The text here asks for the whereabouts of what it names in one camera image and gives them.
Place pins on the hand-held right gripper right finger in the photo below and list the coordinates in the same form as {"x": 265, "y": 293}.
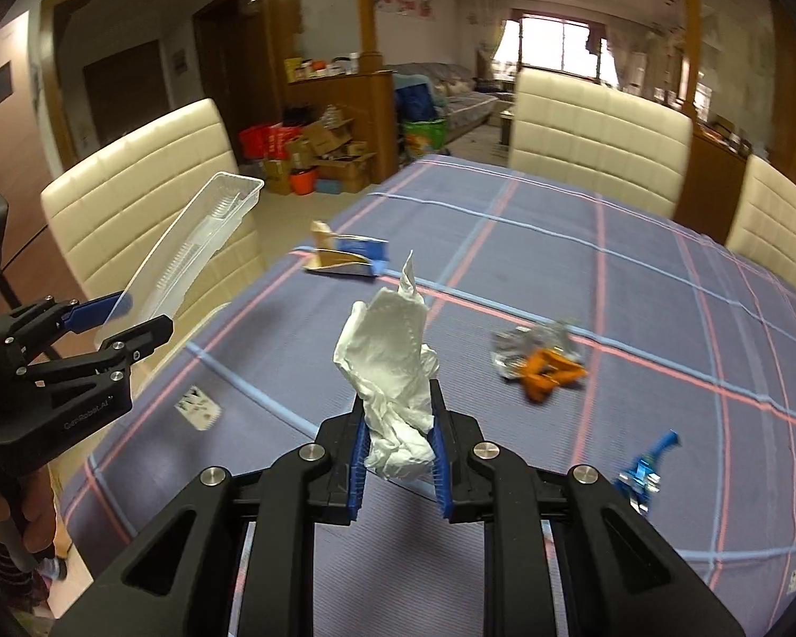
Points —
{"x": 441, "y": 471}

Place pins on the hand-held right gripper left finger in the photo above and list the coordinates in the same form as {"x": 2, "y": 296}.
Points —
{"x": 355, "y": 471}

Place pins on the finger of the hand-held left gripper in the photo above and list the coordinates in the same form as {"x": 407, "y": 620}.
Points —
{"x": 93, "y": 312}
{"x": 132, "y": 338}

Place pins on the white tissue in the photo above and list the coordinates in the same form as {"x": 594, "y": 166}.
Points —
{"x": 391, "y": 358}

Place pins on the clear plastic tray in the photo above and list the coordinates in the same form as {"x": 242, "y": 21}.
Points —
{"x": 199, "y": 239}

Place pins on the person's left forearm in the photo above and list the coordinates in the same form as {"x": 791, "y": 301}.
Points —
{"x": 0, "y": 577}

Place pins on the person's left hand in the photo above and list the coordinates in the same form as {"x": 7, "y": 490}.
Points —
{"x": 36, "y": 511}

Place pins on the orange wrapper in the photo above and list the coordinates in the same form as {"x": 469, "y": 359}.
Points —
{"x": 544, "y": 378}

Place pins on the silver foil wrapper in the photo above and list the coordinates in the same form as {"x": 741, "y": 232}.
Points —
{"x": 524, "y": 345}

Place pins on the cream quilted chair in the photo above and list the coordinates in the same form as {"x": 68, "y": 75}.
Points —
{"x": 139, "y": 166}
{"x": 597, "y": 139}
{"x": 779, "y": 225}

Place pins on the blue foil wrapper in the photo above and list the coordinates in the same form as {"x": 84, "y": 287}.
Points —
{"x": 640, "y": 474}

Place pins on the brown and blue carton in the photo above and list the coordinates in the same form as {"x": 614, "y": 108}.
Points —
{"x": 335, "y": 259}

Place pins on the orange bucket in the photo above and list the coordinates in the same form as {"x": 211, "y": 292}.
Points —
{"x": 303, "y": 182}

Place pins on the red bag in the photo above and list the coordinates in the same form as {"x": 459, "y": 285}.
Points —
{"x": 265, "y": 143}

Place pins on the purple plaid tablecloth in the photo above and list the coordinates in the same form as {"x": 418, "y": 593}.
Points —
{"x": 570, "y": 265}

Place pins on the pile of cardboard boxes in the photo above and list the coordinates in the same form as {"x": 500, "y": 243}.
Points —
{"x": 331, "y": 146}

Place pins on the wooden divider cabinet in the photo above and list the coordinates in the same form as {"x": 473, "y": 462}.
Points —
{"x": 345, "y": 99}

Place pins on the green printed bag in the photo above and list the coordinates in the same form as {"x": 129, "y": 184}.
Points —
{"x": 424, "y": 139}

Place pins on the low coffee table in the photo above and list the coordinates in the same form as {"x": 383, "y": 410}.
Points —
{"x": 508, "y": 126}

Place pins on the blue bag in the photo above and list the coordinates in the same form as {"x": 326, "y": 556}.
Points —
{"x": 414, "y": 99}

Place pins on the grey sofa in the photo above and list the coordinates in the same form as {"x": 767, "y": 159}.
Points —
{"x": 458, "y": 89}

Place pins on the dark wooden sideboard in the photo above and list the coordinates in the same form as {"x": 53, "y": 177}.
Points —
{"x": 720, "y": 179}

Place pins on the window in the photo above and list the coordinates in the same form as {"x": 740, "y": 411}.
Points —
{"x": 557, "y": 46}

